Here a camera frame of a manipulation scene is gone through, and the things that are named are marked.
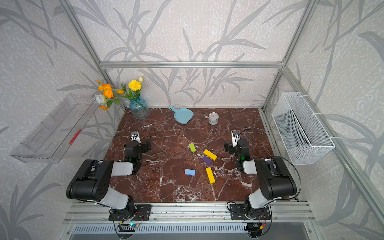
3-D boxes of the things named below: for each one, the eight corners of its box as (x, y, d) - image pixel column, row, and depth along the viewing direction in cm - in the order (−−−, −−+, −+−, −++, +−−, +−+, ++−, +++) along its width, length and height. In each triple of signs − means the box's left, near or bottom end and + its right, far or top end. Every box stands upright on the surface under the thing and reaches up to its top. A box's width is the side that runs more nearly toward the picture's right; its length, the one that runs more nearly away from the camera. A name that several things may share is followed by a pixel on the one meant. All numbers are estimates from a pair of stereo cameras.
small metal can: (208, 125, 112) (209, 119, 107) (208, 117, 117) (208, 112, 112) (218, 125, 112) (219, 119, 107) (217, 118, 117) (218, 112, 112)
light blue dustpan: (163, 114, 119) (163, 111, 118) (175, 103, 127) (174, 101, 125) (184, 125, 112) (184, 123, 110) (195, 114, 119) (195, 112, 118)
